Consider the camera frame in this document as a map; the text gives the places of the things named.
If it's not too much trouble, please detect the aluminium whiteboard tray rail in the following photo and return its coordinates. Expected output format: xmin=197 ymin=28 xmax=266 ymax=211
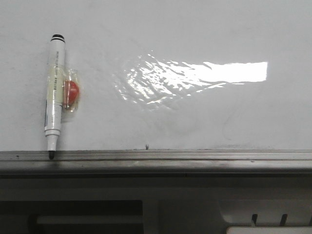
xmin=0 ymin=149 xmax=312 ymax=177

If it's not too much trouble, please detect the white whiteboard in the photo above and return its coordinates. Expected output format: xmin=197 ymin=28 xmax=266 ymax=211
xmin=0 ymin=0 xmax=312 ymax=151

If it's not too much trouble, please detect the white whiteboard marker pen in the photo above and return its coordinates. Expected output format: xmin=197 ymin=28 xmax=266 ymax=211
xmin=44 ymin=34 xmax=65 ymax=160

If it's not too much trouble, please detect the grey panel below whiteboard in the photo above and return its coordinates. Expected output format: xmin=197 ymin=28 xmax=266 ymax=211
xmin=0 ymin=175 xmax=312 ymax=234

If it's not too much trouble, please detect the red magnet taped to marker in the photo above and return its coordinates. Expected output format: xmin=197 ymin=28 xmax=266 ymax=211
xmin=63 ymin=69 xmax=80 ymax=113

